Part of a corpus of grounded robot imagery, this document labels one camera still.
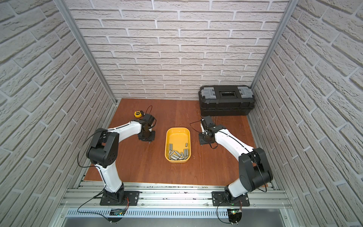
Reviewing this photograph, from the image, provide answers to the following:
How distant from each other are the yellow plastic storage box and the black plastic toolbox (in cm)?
24

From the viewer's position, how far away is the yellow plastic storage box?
88cm

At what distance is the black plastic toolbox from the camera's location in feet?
3.29
